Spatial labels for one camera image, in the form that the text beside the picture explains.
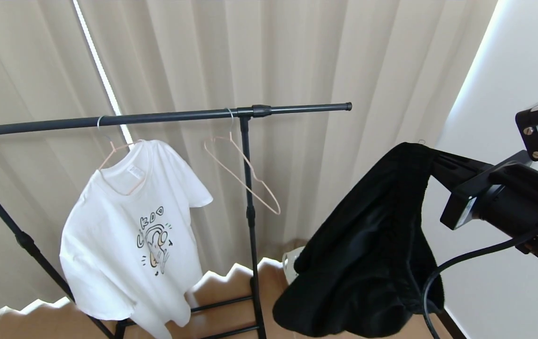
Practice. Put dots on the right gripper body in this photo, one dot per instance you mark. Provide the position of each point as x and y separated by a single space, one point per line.
523 202

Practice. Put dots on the black garment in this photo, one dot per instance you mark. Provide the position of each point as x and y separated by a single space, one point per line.
367 263

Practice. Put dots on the white printed shirt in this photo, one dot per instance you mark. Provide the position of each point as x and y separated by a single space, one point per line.
118 245

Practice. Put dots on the pink clothes hanger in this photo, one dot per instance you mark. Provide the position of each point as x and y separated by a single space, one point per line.
108 157
245 184

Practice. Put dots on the white laundry basket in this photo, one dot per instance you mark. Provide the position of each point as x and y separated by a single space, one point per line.
290 263

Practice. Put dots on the black clothes rack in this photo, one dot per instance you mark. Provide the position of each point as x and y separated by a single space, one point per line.
179 114

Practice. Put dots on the beige curtain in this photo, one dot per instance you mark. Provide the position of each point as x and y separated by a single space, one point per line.
297 56

